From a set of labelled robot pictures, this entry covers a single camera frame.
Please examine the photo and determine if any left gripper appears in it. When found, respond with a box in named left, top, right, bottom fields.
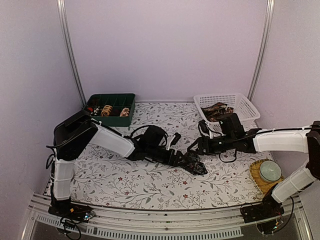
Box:
left=147, top=145, right=189, bottom=167

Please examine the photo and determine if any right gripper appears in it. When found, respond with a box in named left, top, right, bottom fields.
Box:
left=187, top=133, right=236, bottom=157

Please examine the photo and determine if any dark floral necktie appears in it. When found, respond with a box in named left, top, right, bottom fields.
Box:
left=178, top=152, right=208, bottom=176

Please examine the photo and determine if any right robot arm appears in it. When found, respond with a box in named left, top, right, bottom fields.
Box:
left=187, top=113, right=320, bottom=218

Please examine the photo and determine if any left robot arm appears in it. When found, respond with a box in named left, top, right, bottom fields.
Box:
left=48, top=110, right=183, bottom=217

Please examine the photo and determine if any brown patterned necktie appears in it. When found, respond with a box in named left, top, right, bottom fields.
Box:
left=200, top=102, right=234, bottom=122

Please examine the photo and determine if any white plastic basket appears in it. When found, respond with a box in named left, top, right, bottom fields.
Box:
left=193, top=93, right=261, bottom=126

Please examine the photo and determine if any dark maroon rolled tie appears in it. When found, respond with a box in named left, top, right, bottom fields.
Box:
left=109, top=106, right=122, bottom=117

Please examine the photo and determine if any green divided organizer box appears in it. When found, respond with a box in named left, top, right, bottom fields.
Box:
left=82, top=93, right=136, bottom=127

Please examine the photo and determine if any yellow striped rolled tie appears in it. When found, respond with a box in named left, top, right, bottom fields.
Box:
left=100, top=105, right=113, bottom=117

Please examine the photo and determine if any white dotted black rolled tie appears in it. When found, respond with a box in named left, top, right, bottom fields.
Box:
left=91, top=107, right=102, bottom=116

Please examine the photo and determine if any pale green bowl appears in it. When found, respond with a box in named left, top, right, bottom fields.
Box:
left=259, top=160, right=282, bottom=183

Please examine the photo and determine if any woven bamboo tray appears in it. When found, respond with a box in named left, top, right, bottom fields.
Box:
left=249, top=158, right=285, bottom=195

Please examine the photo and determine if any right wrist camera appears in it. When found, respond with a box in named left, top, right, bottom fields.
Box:
left=198, top=120, right=214, bottom=139

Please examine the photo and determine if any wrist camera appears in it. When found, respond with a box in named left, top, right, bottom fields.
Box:
left=166, top=132, right=181, bottom=150
left=198, top=120, right=214, bottom=139

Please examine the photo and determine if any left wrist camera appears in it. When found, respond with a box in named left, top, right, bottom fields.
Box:
left=166, top=132, right=181, bottom=150

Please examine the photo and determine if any front aluminium rail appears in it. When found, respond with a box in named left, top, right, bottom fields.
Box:
left=21, top=194, right=313, bottom=240

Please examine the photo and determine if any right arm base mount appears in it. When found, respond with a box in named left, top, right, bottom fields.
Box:
left=240, top=201, right=284, bottom=235

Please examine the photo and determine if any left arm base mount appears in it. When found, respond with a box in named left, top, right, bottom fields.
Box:
left=48, top=200, right=96, bottom=235

